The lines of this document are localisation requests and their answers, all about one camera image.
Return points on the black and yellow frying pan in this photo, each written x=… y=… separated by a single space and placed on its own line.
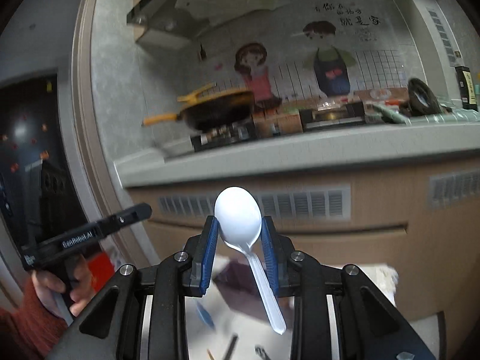
x=204 y=113

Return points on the grey kitchen countertop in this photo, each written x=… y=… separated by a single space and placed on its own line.
x=334 y=148

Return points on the white table cloth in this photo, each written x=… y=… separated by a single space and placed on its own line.
x=229 y=321

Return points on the grey cabinet vent grille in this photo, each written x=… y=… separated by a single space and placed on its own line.
x=330 y=202

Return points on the red box on floor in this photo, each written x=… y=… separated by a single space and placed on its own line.
x=101 y=269

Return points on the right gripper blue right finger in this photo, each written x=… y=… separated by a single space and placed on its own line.
x=274 y=257

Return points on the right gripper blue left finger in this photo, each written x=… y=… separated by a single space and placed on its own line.
x=203 y=257

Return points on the wooden chopstick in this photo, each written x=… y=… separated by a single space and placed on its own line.
x=210 y=355

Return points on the purple utensil holder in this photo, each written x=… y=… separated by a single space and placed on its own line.
x=238 y=289

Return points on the white plastic spoon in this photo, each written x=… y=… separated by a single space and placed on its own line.
x=240 y=223

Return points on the person's left hand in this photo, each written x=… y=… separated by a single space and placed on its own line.
x=55 y=295

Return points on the black gas stove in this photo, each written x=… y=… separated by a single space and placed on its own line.
x=224 y=136

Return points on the black pot lid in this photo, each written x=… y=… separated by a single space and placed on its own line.
x=421 y=98

